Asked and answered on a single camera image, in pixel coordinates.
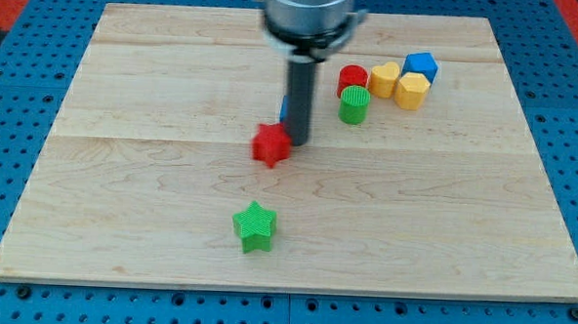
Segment light wooden board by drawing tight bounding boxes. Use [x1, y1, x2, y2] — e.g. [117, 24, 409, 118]
[0, 3, 578, 304]

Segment green star block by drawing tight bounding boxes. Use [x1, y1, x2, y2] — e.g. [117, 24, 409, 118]
[231, 200, 278, 254]

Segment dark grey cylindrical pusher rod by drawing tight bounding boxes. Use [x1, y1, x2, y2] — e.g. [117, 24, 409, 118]
[284, 61, 316, 146]

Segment red cylinder block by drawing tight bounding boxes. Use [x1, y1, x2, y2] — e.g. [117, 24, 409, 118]
[336, 64, 368, 98]

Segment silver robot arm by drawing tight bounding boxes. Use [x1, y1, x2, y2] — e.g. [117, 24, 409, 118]
[259, 0, 368, 146]

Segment green cylinder block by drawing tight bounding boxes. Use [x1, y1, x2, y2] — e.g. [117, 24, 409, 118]
[338, 85, 371, 125]

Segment yellow hexagon block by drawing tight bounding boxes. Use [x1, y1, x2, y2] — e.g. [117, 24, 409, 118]
[394, 72, 432, 111]

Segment red star block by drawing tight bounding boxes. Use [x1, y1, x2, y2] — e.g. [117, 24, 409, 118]
[251, 122, 292, 168]

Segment yellow heart block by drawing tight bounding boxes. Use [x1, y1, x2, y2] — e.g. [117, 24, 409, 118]
[367, 61, 400, 99]

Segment blue triangle block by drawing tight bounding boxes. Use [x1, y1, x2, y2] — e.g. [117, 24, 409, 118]
[279, 96, 288, 124]

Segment blue pentagon block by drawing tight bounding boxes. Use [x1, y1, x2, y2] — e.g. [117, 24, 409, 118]
[402, 52, 438, 83]

